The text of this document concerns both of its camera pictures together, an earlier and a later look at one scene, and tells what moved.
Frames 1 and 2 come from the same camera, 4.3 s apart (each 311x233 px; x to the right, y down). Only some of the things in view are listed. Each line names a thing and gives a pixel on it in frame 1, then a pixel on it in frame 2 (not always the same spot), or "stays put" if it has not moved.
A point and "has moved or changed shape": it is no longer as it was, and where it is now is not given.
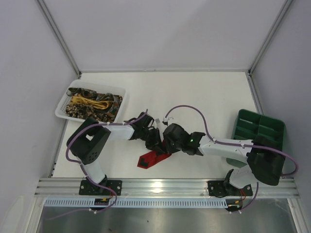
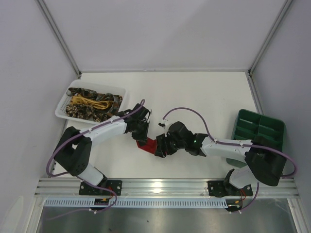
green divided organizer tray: x=249 y=124 stays put
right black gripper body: x=168 y=144 stays put
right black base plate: x=220 y=189 stays put
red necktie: x=149 y=158 has moved or changed shape
